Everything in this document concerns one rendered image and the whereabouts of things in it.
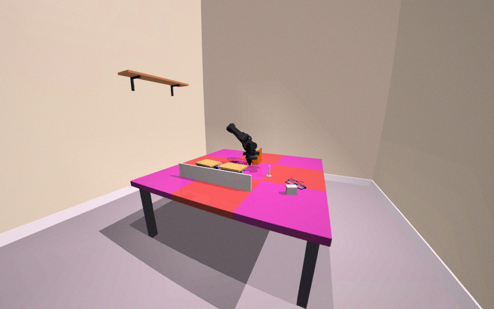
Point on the white flat panel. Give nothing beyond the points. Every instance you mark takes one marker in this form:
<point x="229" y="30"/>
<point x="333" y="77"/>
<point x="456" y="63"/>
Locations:
<point x="215" y="176"/>

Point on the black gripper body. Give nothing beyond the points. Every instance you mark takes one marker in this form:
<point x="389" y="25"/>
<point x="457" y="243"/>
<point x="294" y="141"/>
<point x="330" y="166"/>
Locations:
<point x="249" y="154"/>

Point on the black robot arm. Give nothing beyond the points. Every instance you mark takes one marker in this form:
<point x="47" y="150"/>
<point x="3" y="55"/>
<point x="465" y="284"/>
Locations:
<point x="244" y="138"/>

